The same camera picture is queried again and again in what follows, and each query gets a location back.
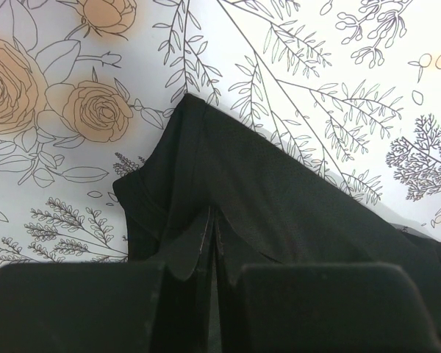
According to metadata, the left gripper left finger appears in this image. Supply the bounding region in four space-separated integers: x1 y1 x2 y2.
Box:
0 205 216 353

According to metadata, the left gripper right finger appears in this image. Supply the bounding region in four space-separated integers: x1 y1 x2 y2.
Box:
213 213 441 353

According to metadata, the black t shirt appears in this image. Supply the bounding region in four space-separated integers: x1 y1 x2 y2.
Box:
113 95 441 337

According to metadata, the floral patterned table mat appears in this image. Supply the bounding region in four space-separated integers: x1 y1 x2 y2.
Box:
0 1 441 267

